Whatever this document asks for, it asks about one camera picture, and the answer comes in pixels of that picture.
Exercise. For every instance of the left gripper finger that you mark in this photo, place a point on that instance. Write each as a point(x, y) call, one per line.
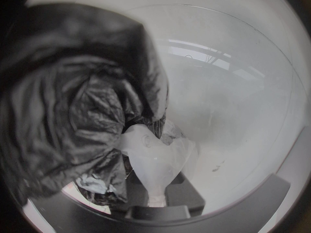
point(184, 195)

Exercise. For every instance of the black plastic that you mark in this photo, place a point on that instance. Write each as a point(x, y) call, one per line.
point(73, 93)

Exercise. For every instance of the clear printed wrapper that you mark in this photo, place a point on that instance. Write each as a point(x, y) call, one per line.
point(155, 159)

